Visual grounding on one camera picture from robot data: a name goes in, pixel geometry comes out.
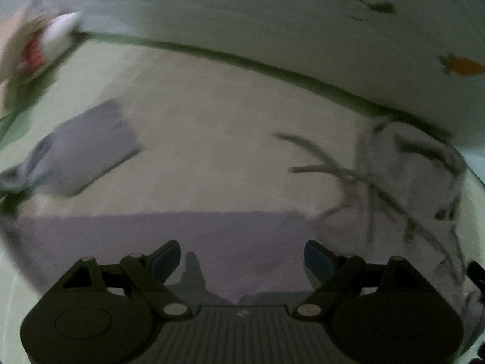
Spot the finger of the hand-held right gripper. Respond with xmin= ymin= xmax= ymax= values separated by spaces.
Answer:
xmin=467 ymin=260 xmax=485 ymax=285

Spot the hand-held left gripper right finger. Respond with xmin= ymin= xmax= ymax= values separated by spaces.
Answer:
xmin=293 ymin=240 xmax=434 ymax=319

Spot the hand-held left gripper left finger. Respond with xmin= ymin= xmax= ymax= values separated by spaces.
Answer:
xmin=61 ymin=240 xmax=192 ymax=317

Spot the grey t-shirt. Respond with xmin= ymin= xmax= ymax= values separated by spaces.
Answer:
xmin=9 ymin=211 xmax=317 ymax=308

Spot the pale grey printed shirt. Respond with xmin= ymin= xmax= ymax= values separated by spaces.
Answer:
xmin=276 ymin=116 xmax=485 ymax=312

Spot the dark grey garment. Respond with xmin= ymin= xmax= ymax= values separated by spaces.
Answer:
xmin=0 ymin=99 xmax=144 ymax=198

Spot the pale blue carrot print bedsheet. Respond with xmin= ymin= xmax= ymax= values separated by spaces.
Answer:
xmin=34 ymin=0 xmax=485 ymax=148

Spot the white red plush toy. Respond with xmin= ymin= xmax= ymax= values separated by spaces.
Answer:
xmin=0 ymin=9 xmax=84 ymax=88

